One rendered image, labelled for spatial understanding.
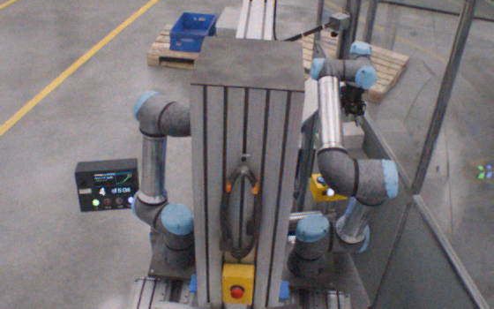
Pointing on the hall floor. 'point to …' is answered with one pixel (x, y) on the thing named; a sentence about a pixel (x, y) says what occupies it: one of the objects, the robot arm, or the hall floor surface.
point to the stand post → (304, 162)
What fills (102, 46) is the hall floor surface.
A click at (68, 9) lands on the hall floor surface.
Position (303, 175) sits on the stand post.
